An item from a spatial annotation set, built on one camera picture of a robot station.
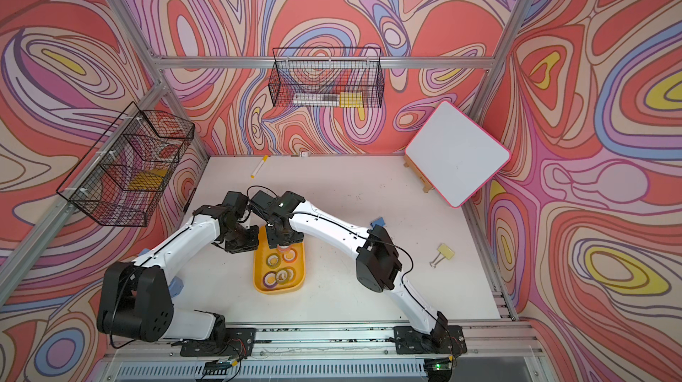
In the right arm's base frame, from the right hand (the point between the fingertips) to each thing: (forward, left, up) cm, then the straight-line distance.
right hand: (285, 247), depth 82 cm
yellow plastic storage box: (-4, +3, -8) cm, 10 cm away
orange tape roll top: (-5, -1, -9) cm, 10 cm away
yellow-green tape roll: (0, +6, -9) cm, 11 cm away
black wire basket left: (+11, +43, +21) cm, 49 cm away
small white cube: (+49, -2, -7) cm, 50 cm away
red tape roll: (+1, 0, -8) cm, 8 cm away
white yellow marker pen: (+43, +18, -8) cm, 48 cm away
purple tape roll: (-7, +6, -9) cm, 12 cm away
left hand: (+2, +10, -4) cm, 11 cm away
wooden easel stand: (+29, -52, -6) cm, 60 cm away
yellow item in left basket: (+11, +34, +22) cm, 42 cm away
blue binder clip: (+14, -32, -9) cm, 36 cm away
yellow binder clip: (+1, -53, -9) cm, 54 cm away
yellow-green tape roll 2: (-6, +2, -8) cm, 11 cm away
